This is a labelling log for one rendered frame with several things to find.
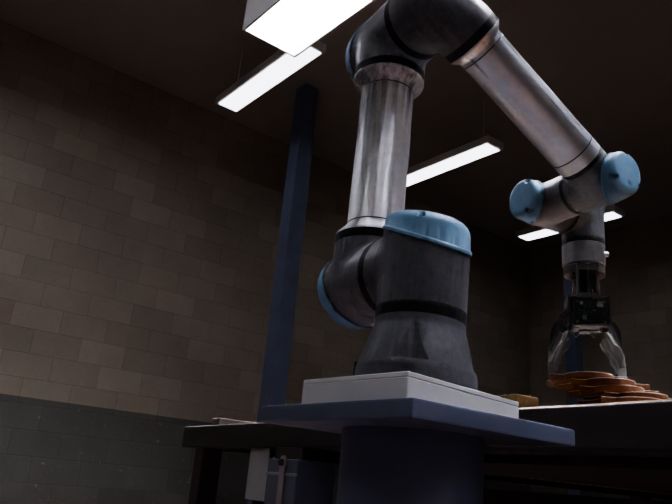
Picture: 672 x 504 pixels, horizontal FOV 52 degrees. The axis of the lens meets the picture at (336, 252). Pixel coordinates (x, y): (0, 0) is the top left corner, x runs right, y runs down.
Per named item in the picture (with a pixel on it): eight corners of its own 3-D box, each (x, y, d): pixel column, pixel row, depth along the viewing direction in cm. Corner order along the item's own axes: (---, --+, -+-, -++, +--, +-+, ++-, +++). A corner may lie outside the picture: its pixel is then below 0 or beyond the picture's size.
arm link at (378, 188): (357, 309, 91) (390, -25, 109) (306, 325, 103) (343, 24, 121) (430, 327, 96) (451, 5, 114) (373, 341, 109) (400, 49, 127)
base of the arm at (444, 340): (403, 374, 75) (410, 287, 79) (330, 383, 88) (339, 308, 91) (503, 398, 82) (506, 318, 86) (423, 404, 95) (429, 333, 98)
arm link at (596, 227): (548, 191, 132) (580, 203, 135) (549, 246, 128) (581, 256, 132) (580, 178, 125) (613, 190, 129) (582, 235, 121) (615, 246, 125)
